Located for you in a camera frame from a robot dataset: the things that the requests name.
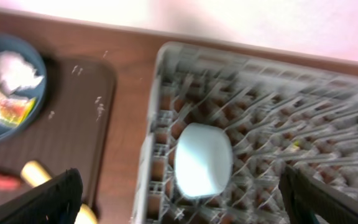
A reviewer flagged grey dishwasher rack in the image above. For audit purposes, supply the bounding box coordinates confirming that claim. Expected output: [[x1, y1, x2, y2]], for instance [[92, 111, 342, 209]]
[[131, 42, 358, 223]]

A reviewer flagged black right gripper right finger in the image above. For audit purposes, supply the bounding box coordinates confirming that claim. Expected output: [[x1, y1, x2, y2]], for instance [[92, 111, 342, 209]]
[[278, 166, 358, 224]]

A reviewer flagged pink plastic cup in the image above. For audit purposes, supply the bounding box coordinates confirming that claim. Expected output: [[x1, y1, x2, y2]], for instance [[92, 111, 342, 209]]
[[174, 123, 233, 199]]

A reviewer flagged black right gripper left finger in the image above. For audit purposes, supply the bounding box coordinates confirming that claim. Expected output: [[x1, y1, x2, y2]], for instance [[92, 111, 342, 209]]
[[0, 169, 83, 224]]

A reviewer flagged yellow snack wrapper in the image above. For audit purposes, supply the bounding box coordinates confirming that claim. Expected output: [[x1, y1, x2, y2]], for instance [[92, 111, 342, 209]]
[[0, 92, 36, 128]]

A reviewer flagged crumpled white tissue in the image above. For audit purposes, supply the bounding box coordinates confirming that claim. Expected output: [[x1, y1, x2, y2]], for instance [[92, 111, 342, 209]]
[[0, 51, 44, 95]]

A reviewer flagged dark blue bowl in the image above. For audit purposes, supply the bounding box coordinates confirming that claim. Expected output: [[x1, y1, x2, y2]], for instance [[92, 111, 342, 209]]
[[0, 33, 48, 149]]

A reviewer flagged dark brown serving tray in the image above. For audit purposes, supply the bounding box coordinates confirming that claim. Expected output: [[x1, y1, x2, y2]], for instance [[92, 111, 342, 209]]
[[0, 58, 116, 207]]

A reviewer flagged yellow plastic spoon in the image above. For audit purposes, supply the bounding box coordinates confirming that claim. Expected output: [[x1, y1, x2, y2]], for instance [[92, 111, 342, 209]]
[[21, 161, 98, 224]]

